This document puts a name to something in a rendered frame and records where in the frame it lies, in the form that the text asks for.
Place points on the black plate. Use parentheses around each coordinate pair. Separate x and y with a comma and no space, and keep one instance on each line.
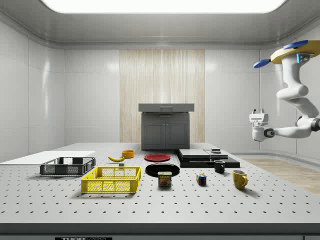
(155,168)

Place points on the red plate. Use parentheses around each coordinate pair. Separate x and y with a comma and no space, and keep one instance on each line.
(157,157)

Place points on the yellow bowl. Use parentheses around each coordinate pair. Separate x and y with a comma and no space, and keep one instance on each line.
(128,154)

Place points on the puzzle cube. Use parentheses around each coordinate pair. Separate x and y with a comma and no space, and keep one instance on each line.
(201,179)

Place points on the white cabinet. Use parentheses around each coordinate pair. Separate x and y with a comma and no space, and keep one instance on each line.
(165,132)

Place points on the flat-sided can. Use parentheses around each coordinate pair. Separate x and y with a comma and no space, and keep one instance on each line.
(165,180)

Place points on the yellow mug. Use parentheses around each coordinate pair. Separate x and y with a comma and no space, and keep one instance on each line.
(238,180)

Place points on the black mug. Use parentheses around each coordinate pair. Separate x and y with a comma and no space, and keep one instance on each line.
(218,167)

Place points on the dark grey basket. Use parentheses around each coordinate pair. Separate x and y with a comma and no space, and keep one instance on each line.
(62,170)

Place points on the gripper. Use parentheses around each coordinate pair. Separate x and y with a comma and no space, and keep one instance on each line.
(259,117)

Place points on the drone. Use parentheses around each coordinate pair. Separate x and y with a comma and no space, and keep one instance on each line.
(287,52)

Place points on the grey cube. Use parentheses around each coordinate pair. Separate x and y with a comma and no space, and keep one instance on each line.
(121,165)

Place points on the banana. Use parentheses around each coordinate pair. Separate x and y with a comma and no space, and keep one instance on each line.
(117,159)

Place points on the white board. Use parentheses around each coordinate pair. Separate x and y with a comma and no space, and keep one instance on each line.
(45,156)

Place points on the yellow basket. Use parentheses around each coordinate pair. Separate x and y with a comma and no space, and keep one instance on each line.
(110,186)

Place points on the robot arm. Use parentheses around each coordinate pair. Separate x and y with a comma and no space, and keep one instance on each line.
(292,75)

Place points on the black stove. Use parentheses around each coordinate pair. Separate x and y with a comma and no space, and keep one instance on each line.
(195,156)

